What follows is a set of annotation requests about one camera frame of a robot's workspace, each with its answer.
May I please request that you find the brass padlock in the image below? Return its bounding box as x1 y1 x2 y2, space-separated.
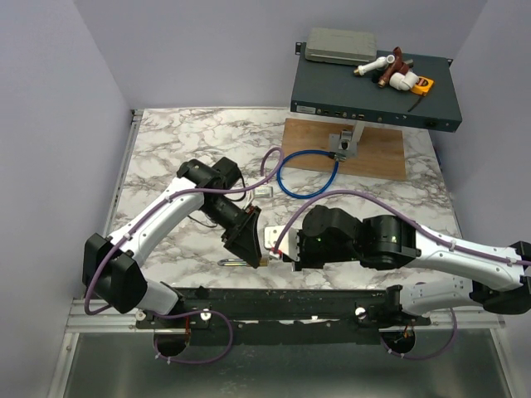
217 257 269 268

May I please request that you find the yellow tape measure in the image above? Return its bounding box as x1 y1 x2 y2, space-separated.
411 76 435 96

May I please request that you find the grey plastic case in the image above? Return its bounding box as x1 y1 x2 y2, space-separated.
304 27 377 66

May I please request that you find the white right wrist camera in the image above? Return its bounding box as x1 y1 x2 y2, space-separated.
264 226 300 263

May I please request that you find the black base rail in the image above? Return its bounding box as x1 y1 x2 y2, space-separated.
136 286 431 346

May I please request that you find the blue cable loop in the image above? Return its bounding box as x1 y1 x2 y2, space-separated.
276 149 340 199

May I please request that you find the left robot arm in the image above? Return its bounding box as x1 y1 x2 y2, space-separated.
82 158 262 328

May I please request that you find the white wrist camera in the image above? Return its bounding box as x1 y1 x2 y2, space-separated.
244 185 273 208
264 226 300 263

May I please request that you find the white pipe with brass end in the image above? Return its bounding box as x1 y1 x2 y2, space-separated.
353 54 396 76

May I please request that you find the white pipe elbow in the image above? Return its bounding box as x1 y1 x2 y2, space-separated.
388 70 419 91

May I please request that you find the brown pipe fitting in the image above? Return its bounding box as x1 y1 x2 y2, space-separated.
378 46 410 88

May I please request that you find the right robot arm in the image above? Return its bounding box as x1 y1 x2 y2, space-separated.
288 206 530 325

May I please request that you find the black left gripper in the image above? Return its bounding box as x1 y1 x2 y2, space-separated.
200 197 262 269

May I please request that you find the grey metal socket bracket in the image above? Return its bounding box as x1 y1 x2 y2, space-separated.
329 129 358 162

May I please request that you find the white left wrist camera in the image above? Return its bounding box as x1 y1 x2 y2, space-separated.
244 185 273 208

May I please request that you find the wooden board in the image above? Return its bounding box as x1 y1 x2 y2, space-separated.
282 118 407 181

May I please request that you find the blue rack network switch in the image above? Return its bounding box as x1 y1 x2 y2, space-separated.
290 42 462 133

